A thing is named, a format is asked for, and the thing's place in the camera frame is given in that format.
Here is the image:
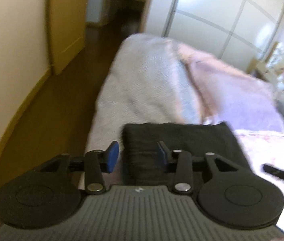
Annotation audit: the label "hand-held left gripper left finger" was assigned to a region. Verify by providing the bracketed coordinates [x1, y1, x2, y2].
[35, 141, 119, 194]

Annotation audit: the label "wooden door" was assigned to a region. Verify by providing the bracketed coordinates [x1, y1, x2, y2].
[45, 0, 88, 76]

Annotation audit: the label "white wardrobe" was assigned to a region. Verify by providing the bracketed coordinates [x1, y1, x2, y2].
[146, 0, 284, 72]

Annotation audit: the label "black pants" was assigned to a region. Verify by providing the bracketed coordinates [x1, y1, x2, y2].
[122, 122, 252, 187]

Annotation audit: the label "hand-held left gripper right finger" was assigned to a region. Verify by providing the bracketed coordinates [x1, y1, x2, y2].
[157, 141, 245, 194]

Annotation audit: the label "lilac blanket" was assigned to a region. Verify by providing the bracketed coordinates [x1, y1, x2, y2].
[179, 44, 284, 134]

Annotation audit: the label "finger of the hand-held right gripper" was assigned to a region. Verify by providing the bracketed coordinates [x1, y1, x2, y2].
[263, 163, 284, 189]

